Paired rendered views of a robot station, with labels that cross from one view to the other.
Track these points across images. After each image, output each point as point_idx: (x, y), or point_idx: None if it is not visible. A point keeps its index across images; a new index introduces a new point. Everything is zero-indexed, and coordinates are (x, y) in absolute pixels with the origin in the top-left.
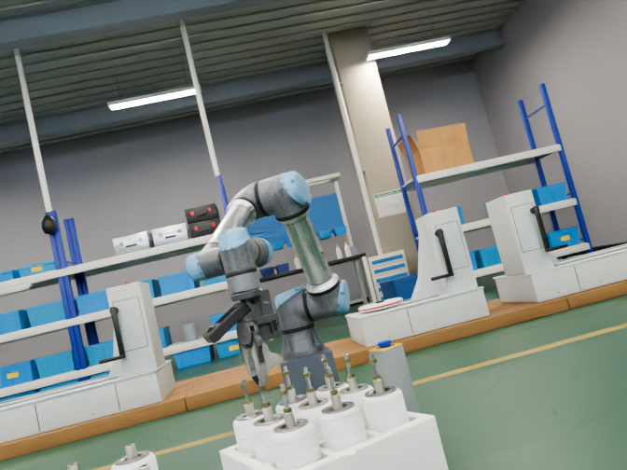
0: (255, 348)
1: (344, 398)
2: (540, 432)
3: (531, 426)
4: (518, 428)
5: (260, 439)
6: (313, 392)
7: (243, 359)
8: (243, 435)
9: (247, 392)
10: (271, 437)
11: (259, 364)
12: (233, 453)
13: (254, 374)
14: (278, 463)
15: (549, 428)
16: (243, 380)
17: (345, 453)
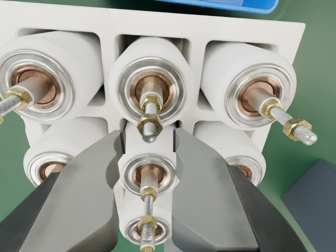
0: (19, 246)
1: (135, 208)
2: (117, 246)
3: (131, 250)
4: (138, 246)
5: (129, 48)
6: (140, 194)
7: (232, 178)
8: (230, 55)
9: (283, 124)
10: (29, 36)
11: (61, 169)
12: (246, 30)
13: (177, 145)
14: (50, 32)
15: (117, 251)
16: (305, 141)
17: (21, 116)
